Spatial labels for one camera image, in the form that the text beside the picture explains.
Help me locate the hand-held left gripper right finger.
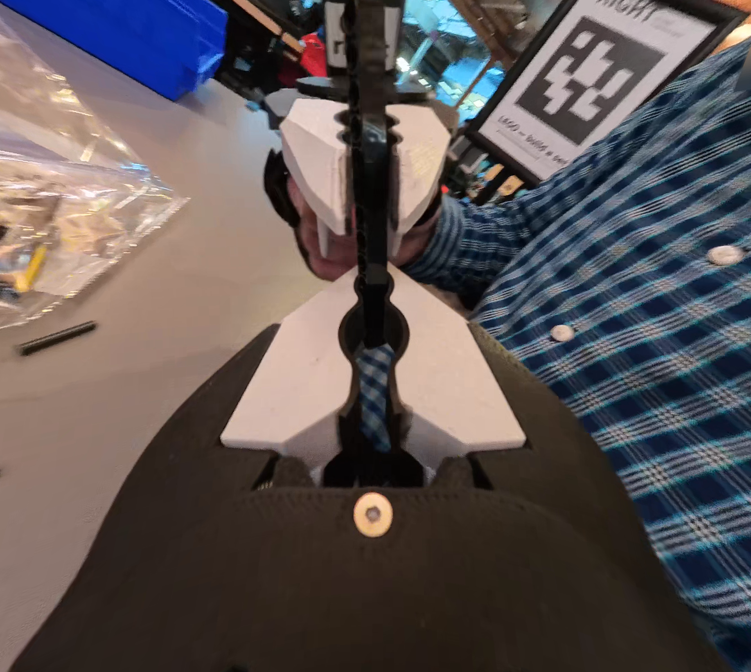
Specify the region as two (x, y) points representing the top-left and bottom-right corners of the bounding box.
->
(384, 264), (528, 485)

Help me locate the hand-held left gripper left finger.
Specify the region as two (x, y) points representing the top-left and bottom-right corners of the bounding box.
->
(219, 266), (376, 488)

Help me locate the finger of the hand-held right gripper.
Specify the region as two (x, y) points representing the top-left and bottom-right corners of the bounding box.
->
(279, 98), (356, 262)
(384, 101), (454, 257)

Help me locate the clear bag of lego parts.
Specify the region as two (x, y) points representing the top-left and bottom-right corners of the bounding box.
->
(0, 17), (190, 330)

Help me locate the dark grey lego axle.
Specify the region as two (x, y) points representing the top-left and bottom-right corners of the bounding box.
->
(16, 321), (98, 357)

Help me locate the person's right hand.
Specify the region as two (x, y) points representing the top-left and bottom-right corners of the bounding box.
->
(287, 179), (443, 281)

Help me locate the person's plaid shirt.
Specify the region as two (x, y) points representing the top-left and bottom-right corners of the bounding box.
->
(358, 38), (751, 667)

